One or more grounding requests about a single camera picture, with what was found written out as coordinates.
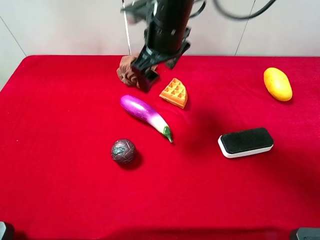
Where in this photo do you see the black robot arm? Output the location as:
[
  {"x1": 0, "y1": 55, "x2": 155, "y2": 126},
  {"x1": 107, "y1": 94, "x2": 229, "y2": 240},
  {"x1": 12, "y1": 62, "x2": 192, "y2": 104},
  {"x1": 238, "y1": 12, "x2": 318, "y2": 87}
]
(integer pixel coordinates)
[{"x1": 131, "y1": 0, "x2": 194, "y2": 92}]

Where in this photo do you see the black white board eraser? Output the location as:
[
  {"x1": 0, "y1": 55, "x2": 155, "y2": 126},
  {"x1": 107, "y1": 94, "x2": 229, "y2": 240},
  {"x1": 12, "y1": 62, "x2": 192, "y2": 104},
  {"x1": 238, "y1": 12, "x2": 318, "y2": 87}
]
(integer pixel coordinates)
[{"x1": 218, "y1": 127, "x2": 274, "y2": 159}]

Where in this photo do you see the orange waffle piece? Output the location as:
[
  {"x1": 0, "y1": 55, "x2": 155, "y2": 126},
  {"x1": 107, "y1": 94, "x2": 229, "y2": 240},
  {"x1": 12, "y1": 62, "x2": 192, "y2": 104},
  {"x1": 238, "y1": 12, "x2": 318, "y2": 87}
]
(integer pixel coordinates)
[{"x1": 159, "y1": 78, "x2": 188, "y2": 109}]

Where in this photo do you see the black base bottom left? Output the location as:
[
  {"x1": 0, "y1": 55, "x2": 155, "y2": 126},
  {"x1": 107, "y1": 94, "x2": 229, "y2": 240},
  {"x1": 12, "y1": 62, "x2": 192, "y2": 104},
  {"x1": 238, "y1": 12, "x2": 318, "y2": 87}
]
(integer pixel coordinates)
[{"x1": 0, "y1": 221, "x2": 15, "y2": 240}]

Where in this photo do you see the black cable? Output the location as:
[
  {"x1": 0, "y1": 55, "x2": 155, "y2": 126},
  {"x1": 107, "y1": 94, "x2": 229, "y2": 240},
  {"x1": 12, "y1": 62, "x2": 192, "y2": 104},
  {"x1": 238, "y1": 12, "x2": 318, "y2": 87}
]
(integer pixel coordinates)
[{"x1": 189, "y1": 0, "x2": 277, "y2": 21}]

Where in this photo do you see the black base bottom right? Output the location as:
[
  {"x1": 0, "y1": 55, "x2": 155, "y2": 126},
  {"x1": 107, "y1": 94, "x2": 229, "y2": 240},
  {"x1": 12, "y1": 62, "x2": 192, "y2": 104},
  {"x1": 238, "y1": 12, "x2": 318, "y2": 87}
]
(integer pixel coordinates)
[{"x1": 289, "y1": 227, "x2": 320, "y2": 240}]

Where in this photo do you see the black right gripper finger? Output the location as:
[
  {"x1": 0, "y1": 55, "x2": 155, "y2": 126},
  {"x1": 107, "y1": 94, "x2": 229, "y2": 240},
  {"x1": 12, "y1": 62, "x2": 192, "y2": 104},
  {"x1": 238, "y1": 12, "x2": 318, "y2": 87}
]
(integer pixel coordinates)
[{"x1": 164, "y1": 56, "x2": 180, "y2": 70}]

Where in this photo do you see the brown crumpled cloth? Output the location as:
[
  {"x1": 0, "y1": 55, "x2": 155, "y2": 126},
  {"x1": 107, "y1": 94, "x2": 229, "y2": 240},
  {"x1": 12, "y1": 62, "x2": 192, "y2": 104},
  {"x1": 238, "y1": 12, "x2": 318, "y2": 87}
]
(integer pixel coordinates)
[{"x1": 116, "y1": 54, "x2": 157, "y2": 89}]

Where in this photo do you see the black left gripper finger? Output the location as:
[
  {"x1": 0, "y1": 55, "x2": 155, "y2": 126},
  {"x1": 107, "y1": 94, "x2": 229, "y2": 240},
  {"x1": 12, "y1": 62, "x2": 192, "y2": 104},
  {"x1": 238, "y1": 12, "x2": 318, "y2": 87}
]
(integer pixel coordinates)
[{"x1": 134, "y1": 67, "x2": 159, "y2": 92}]

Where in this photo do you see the white vertical pole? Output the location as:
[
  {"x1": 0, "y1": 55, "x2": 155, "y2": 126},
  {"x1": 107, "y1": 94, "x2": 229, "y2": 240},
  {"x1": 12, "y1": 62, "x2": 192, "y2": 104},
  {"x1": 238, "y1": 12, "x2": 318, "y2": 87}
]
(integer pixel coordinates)
[{"x1": 121, "y1": 0, "x2": 132, "y2": 55}]

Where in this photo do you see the yellow toy mango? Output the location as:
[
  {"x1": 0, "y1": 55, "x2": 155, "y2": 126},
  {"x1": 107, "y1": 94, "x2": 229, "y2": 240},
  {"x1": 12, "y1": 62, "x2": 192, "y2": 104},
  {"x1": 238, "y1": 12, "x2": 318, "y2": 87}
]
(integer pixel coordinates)
[{"x1": 263, "y1": 67, "x2": 293, "y2": 102}]

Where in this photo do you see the red table cloth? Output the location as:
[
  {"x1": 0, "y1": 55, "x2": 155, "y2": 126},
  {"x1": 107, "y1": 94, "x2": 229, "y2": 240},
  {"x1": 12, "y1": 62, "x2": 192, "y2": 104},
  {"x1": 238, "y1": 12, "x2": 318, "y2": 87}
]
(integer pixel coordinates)
[{"x1": 0, "y1": 55, "x2": 320, "y2": 240}]

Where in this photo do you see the black base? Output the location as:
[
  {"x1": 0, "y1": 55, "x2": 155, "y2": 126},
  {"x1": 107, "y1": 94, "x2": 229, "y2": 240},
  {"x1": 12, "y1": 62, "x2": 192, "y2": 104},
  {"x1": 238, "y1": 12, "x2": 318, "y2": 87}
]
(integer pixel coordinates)
[
  {"x1": 289, "y1": 227, "x2": 320, "y2": 240},
  {"x1": 0, "y1": 221, "x2": 15, "y2": 240}
]

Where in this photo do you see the purple toy eggplant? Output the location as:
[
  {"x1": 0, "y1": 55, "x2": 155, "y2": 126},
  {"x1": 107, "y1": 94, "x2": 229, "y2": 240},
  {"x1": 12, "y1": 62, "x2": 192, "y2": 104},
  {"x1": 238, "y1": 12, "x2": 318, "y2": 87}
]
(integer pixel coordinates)
[{"x1": 120, "y1": 94, "x2": 173, "y2": 143}]

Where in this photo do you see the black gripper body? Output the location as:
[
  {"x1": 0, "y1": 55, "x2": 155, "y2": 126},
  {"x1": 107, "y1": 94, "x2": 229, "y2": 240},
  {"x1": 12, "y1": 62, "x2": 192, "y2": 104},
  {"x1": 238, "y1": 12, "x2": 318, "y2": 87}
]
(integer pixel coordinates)
[{"x1": 134, "y1": 21, "x2": 191, "y2": 70}]

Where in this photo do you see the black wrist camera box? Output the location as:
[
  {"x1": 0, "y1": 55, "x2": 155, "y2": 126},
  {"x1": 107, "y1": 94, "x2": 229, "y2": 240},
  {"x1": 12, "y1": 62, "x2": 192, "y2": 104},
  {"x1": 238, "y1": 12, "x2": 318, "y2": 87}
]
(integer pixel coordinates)
[{"x1": 120, "y1": 0, "x2": 155, "y2": 25}]

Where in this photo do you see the dark purple round ball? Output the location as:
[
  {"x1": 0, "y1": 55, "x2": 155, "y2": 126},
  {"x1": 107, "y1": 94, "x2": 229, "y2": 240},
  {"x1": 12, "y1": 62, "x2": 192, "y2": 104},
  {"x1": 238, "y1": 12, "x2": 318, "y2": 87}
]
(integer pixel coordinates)
[{"x1": 111, "y1": 138, "x2": 136, "y2": 164}]

